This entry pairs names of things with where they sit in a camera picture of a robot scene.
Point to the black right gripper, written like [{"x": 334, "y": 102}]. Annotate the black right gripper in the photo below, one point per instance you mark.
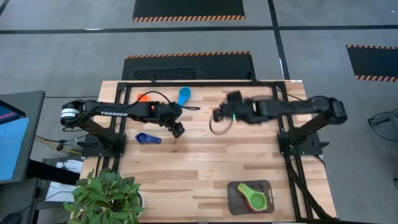
[{"x": 239, "y": 109}]

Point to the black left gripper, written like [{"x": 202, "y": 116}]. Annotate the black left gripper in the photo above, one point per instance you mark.
[{"x": 169, "y": 113}]

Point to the light blue measuring cup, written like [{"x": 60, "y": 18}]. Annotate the light blue measuring cup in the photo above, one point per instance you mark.
[{"x": 185, "y": 92}]

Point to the orange measuring cup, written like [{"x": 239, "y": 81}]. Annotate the orange measuring cup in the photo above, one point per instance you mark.
[{"x": 143, "y": 98}]

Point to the dark blue measuring cup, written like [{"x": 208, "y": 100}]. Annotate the dark blue measuring cup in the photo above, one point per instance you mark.
[{"x": 142, "y": 138}]

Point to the green measuring cup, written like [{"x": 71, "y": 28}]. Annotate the green measuring cup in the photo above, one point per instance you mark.
[{"x": 256, "y": 199}]

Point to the grey translucent plastic basket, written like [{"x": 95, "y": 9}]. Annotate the grey translucent plastic basket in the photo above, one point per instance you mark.
[{"x": 236, "y": 202}]

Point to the red measuring cup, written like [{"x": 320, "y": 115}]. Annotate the red measuring cup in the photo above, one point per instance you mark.
[{"x": 248, "y": 208}]

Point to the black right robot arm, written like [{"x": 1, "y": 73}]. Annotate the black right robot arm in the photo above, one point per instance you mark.
[{"x": 295, "y": 105}]

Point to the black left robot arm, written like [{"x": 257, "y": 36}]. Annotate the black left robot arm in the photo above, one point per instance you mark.
[{"x": 112, "y": 112}]

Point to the black hazard-striped floor mat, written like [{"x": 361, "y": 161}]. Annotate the black hazard-striped floor mat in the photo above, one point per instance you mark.
[
  {"x": 217, "y": 67},
  {"x": 186, "y": 7},
  {"x": 373, "y": 62}
]

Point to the green potted plant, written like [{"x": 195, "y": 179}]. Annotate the green potted plant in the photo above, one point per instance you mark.
[{"x": 102, "y": 193}]

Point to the white paper sheets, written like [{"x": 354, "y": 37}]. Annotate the white paper sheets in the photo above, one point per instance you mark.
[{"x": 59, "y": 191}]

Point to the grey monitor with blue screen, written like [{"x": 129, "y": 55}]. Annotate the grey monitor with blue screen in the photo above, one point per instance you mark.
[{"x": 31, "y": 124}]

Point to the black chair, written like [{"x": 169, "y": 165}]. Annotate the black chair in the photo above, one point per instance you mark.
[{"x": 391, "y": 118}]

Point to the black table frame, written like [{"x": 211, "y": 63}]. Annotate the black table frame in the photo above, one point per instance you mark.
[{"x": 202, "y": 84}]

